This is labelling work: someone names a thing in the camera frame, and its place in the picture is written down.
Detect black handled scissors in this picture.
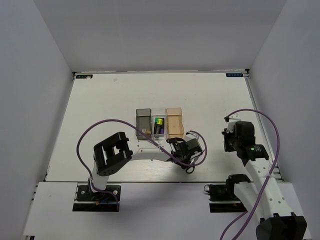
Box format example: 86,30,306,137
183,164,195,174

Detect yellow cap highlighter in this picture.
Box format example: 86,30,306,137
155,118,164,134

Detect green cap highlighter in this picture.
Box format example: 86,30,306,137
153,117,162,135

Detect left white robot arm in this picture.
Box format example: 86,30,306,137
88,132,204,200

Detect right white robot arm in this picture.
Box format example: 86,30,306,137
222,119,307,240

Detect orange translucent container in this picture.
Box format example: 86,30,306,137
166,107,185,139

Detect clear plastic container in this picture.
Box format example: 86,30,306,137
151,108,168,141

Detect grey translucent container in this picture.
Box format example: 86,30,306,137
136,108,152,138

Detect right corner label sticker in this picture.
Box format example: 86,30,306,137
225,72,244,78

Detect corner label sticker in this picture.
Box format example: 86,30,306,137
225,72,244,78
75,74,93,79

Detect left corner label sticker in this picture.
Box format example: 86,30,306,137
75,74,93,79

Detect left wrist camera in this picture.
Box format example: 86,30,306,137
183,130,200,142

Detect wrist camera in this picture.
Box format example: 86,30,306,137
183,130,200,142
224,113,242,134

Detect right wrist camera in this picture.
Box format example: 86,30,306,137
224,113,242,134

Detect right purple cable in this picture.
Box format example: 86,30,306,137
219,108,280,240

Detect purple cable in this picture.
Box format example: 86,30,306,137
76,119,208,212
219,108,280,240

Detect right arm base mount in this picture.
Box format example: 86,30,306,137
203,174,251,213

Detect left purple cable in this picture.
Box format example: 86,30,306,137
76,119,208,212

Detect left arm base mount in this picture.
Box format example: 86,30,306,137
72,184,122,213

